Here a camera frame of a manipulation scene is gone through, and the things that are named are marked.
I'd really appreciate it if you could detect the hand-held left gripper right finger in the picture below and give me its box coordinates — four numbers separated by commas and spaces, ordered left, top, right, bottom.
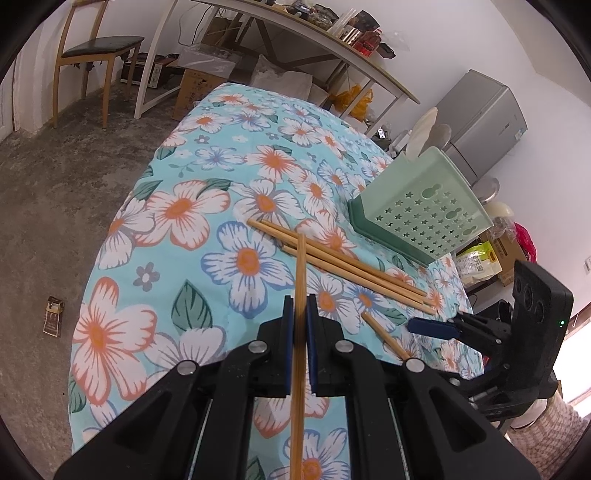
305, 294, 541, 480

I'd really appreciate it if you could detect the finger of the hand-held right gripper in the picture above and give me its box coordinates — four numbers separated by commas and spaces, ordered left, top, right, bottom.
406, 314, 506, 347
442, 366, 498, 401

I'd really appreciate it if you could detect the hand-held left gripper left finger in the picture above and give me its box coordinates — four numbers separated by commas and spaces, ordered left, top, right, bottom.
54, 295, 296, 480

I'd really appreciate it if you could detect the green perforated utensil holder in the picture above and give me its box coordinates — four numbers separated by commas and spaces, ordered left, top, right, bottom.
347, 147, 494, 268

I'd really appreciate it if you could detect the small white plastic spoon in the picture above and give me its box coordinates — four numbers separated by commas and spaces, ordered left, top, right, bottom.
429, 124, 454, 151

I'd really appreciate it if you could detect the large white plastic spoon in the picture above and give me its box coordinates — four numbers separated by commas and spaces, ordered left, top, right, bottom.
406, 107, 439, 160

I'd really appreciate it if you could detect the person's right forearm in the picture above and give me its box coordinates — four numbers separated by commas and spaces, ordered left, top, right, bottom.
508, 392, 587, 462

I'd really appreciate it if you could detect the brown cardboard box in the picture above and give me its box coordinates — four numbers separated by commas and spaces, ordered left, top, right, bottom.
480, 224, 527, 284

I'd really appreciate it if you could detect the yellow and white rice bag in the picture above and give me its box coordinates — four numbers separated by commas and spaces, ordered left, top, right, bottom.
455, 242, 503, 289

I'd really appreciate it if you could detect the red plastic bag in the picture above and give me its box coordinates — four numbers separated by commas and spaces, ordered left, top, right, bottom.
513, 223, 537, 263

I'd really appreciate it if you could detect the floral light blue blanket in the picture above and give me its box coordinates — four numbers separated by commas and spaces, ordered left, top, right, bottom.
67, 82, 485, 480

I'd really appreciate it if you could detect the silver refrigerator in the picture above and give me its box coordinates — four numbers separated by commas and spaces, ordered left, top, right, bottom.
431, 69, 528, 183

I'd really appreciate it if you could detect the cigarette pack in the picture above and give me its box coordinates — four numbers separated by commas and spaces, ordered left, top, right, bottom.
43, 296, 64, 337

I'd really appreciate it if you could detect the yellow plastic bag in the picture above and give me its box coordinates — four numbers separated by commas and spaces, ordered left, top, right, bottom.
333, 84, 376, 121

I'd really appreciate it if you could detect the long desk with white legs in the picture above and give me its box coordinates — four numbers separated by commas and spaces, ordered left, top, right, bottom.
134, 0, 422, 121

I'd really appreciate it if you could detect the white plastic sack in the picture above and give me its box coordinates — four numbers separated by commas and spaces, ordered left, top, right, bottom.
252, 54, 315, 102

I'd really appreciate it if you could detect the printed cardboard box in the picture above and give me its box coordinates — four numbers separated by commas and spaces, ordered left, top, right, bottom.
177, 68, 225, 121

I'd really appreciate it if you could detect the cooking oil bottle red label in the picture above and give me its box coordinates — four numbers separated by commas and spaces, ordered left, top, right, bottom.
358, 28, 384, 56

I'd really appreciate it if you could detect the wooden chair dark seat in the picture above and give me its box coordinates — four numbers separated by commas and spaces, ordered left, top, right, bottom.
52, 0, 146, 130

